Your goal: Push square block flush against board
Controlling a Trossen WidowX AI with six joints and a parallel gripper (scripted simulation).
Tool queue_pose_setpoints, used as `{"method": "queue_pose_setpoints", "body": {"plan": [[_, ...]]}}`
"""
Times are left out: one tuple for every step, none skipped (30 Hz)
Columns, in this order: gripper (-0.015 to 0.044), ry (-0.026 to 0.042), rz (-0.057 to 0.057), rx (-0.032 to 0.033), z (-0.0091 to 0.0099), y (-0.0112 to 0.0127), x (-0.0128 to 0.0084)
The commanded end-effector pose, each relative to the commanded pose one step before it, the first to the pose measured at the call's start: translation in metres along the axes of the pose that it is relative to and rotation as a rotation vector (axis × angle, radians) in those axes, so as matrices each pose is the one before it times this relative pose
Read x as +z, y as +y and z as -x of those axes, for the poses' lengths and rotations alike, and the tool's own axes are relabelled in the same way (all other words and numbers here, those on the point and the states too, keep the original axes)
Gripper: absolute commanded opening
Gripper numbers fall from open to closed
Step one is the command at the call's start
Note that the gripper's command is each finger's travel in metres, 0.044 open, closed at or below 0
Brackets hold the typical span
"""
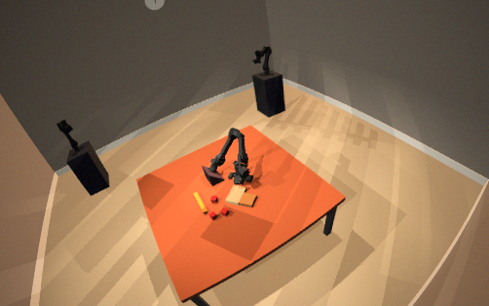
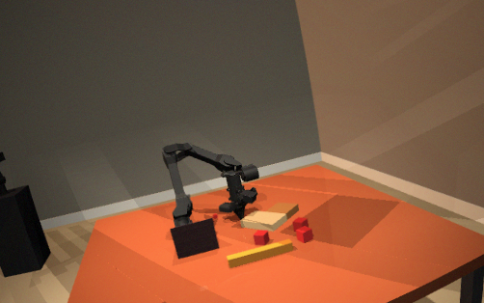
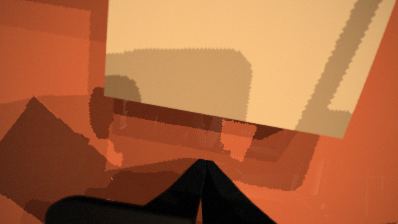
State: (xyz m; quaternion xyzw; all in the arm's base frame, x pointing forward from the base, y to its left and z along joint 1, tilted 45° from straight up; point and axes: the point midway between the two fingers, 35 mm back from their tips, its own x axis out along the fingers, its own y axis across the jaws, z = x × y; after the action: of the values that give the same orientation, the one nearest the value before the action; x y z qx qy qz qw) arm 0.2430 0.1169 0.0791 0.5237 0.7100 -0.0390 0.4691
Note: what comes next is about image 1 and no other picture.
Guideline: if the yellow flat bar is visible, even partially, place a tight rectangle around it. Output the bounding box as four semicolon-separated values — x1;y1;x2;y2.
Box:
194;192;207;214

